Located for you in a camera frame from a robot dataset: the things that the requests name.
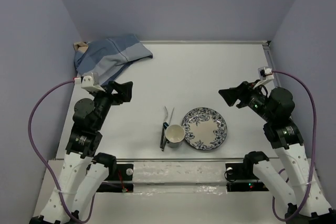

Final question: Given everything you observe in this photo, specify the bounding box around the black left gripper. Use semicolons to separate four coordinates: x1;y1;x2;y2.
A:
90;80;133;129

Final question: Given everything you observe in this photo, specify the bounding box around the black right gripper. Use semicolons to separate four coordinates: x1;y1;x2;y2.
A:
217;79;274;121

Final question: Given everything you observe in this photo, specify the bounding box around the blue and beige checked placemat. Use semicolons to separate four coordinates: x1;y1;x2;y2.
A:
74;34;153;85

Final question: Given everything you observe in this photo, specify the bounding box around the blue floral ceramic plate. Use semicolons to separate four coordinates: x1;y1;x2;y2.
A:
181;107;228;151

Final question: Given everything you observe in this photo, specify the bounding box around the dark green mug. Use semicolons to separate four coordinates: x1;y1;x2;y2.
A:
162;122;185;150

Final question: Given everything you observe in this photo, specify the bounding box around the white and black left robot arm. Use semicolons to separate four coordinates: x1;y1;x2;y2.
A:
28;77;133;223

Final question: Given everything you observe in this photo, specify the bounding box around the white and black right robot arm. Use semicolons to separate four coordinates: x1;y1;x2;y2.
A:
218;81;335;223

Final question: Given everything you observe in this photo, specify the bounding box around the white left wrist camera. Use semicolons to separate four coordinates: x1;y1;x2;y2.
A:
74;72;105;92

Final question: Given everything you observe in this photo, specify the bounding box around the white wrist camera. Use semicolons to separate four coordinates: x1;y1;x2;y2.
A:
74;72;105;92
254;67;275;89

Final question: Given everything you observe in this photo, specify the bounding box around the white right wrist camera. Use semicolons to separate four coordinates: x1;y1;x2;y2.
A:
254;67;275;89

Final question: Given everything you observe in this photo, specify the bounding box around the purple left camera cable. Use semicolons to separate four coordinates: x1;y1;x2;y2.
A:
28;78;96;222

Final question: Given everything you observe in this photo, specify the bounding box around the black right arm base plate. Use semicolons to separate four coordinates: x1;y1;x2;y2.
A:
224;163;268;193

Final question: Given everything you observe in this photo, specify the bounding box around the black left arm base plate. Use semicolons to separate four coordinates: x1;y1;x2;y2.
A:
97;163;134;193

